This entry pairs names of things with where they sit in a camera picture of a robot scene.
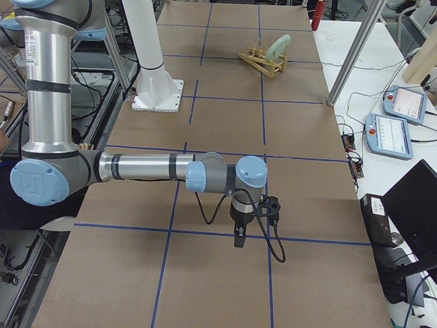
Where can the red cylinder bottle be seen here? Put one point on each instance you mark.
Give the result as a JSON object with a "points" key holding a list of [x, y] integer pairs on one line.
{"points": [[318, 14]]}

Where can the black mini computer box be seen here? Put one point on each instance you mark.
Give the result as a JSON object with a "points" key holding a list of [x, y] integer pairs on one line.
{"points": [[376, 221]]}

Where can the black computer monitor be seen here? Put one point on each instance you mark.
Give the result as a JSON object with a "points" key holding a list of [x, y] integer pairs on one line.
{"points": [[411, 206]]}

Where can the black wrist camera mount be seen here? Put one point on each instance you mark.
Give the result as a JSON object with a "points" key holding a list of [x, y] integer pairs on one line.
{"points": [[269, 207]]}

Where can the far teach pendant tablet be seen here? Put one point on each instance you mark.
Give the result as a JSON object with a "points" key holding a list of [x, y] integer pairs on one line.
{"points": [[405, 103]]}

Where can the orange black connector block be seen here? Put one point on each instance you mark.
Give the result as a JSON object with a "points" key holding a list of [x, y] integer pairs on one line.
{"points": [[348, 139]]}

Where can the aluminium frame post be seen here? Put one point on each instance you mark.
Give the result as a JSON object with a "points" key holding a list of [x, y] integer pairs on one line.
{"points": [[357, 46]]}

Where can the wooden beam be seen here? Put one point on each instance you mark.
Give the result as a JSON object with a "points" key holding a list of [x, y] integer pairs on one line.
{"points": [[425, 60]]}

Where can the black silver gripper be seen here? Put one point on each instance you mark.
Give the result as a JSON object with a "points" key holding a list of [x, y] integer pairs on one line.
{"points": [[240, 218]]}

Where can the mint green plate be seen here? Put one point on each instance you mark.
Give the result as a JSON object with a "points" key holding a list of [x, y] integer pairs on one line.
{"points": [[278, 48]]}

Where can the teach pendant tablet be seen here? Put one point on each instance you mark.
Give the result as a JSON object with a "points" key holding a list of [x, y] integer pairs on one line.
{"points": [[405, 103], [388, 136]]}

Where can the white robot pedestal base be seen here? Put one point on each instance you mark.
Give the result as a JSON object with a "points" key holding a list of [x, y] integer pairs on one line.
{"points": [[155, 90]]}

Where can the wooden dish rack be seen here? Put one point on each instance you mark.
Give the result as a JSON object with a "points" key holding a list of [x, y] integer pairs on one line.
{"points": [[255, 56]]}

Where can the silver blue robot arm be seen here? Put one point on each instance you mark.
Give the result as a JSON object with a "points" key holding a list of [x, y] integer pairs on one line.
{"points": [[53, 167]]}

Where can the near teach pendant tablet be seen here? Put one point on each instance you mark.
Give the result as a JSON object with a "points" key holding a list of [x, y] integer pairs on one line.
{"points": [[388, 136]]}

